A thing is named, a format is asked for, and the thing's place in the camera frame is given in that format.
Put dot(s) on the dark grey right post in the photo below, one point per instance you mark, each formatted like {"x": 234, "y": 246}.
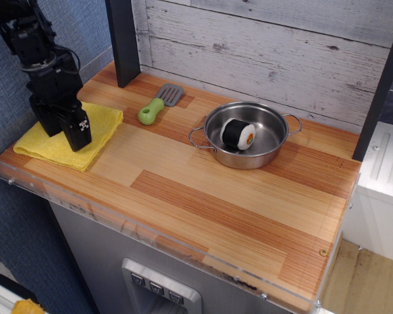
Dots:
{"x": 375, "y": 109}

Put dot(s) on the silver dispenser button panel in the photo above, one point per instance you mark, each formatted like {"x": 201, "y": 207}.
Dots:
{"x": 153, "y": 292}

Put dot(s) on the dark grey left post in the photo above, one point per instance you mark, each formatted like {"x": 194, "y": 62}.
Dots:
{"x": 124, "y": 42}

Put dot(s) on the clear acrylic guard rail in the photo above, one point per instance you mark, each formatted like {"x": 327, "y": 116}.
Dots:
{"x": 272, "y": 229}

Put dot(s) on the stainless steel pot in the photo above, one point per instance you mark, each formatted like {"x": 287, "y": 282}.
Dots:
{"x": 272, "y": 131}

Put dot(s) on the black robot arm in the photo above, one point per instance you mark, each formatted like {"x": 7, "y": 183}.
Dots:
{"x": 29, "y": 35}

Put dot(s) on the grey toy fridge cabinet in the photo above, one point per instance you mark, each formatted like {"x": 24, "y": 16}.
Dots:
{"x": 99, "y": 251}

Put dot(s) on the toy sushi roll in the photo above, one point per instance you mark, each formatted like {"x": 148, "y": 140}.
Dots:
{"x": 237, "y": 134}

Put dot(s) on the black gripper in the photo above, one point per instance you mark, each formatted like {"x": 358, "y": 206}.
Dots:
{"x": 56, "y": 84}

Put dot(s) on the green handled grey spatula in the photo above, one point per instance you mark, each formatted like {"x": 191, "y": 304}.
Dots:
{"x": 167, "y": 96}

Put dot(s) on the white side cabinet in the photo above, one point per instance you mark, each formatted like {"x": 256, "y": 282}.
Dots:
{"x": 368, "y": 221}

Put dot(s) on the yellow cloth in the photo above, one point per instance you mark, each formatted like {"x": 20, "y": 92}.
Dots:
{"x": 37, "y": 144}

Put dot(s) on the dark grey post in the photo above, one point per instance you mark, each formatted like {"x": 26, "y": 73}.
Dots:
{"x": 375, "y": 109}
{"x": 124, "y": 42}

